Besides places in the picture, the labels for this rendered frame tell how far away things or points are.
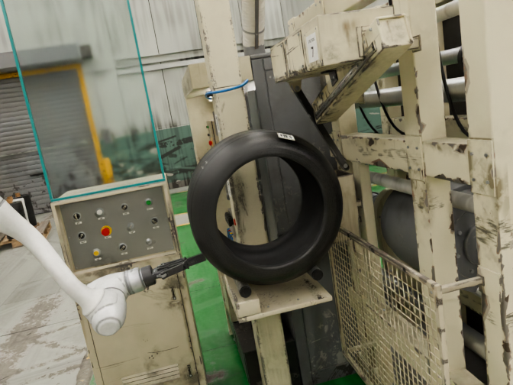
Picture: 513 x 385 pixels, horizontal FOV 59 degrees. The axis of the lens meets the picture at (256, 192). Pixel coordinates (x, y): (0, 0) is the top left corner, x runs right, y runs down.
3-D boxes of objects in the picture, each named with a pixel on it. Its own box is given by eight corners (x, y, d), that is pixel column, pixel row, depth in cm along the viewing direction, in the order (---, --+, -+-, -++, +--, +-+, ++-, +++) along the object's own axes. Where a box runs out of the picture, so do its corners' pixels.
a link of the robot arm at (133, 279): (124, 267, 169) (140, 262, 170) (133, 289, 171) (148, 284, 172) (122, 276, 160) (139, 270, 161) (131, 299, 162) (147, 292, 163)
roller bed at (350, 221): (316, 234, 221) (308, 174, 216) (344, 228, 224) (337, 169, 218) (330, 244, 202) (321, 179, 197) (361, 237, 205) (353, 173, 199)
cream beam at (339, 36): (273, 84, 192) (268, 48, 189) (329, 75, 196) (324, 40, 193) (321, 66, 133) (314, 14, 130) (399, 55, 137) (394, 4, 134)
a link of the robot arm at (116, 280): (133, 287, 173) (133, 306, 161) (92, 301, 170) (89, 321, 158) (123, 263, 168) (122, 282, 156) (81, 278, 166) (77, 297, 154)
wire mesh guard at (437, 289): (342, 354, 223) (323, 218, 210) (346, 353, 223) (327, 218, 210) (456, 503, 136) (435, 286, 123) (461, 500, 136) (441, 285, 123)
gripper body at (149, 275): (139, 272, 162) (164, 263, 163) (140, 264, 170) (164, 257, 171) (146, 290, 163) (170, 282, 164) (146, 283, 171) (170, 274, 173)
